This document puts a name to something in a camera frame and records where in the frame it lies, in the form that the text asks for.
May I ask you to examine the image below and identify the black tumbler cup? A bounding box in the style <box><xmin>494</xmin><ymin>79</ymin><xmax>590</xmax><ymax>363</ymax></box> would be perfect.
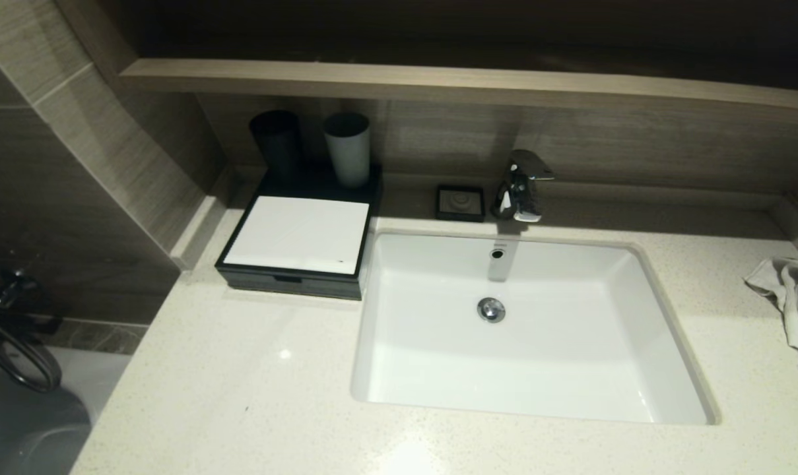
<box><xmin>249</xmin><ymin>110</ymin><xmax>303</xmax><ymax>182</ymax></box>

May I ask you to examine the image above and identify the black amenity tray box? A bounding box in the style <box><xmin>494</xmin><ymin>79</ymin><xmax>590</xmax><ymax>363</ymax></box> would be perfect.
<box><xmin>214</xmin><ymin>160</ymin><xmax>383</xmax><ymax>301</ymax></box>

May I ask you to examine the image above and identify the black square soap dish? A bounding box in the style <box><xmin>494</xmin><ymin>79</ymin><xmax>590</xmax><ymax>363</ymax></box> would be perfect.
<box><xmin>436</xmin><ymin>185</ymin><xmax>486</xmax><ymax>222</ymax></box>

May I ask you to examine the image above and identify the grey tumbler cup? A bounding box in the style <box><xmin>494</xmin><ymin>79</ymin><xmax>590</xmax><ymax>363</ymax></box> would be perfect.
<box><xmin>323</xmin><ymin>111</ymin><xmax>371</xmax><ymax>189</ymax></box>

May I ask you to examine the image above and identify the white ribbed tray mat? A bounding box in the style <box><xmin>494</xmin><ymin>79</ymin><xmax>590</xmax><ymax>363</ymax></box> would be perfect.
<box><xmin>223</xmin><ymin>196</ymin><xmax>370</xmax><ymax>275</ymax></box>

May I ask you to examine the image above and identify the chrome sink faucet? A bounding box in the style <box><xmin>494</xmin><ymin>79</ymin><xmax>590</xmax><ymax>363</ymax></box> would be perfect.
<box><xmin>491</xmin><ymin>150</ymin><xmax>555</xmax><ymax>224</ymax></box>

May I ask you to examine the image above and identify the white rectangular sink basin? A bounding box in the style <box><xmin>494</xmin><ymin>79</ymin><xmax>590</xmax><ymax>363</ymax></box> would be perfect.
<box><xmin>350</xmin><ymin>228</ymin><xmax>721</xmax><ymax>426</ymax></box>

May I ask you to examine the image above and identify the white bathtub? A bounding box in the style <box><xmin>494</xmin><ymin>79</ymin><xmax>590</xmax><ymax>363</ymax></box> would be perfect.
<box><xmin>0</xmin><ymin>346</ymin><xmax>132</xmax><ymax>475</ymax></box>

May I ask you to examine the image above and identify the wooden wall shelf ledge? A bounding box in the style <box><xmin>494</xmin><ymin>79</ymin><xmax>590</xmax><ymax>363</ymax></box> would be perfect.
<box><xmin>120</xmin><ymin>58</ymin><xmax>798</xmax><ymax>111</ymax></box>

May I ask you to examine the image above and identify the chrome shower hose fixture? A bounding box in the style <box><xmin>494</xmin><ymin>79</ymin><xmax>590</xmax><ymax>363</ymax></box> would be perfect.
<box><xmin>0</xmin><ymin>264</ymin><xmax>63</xmax><ymax>394</ymax></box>

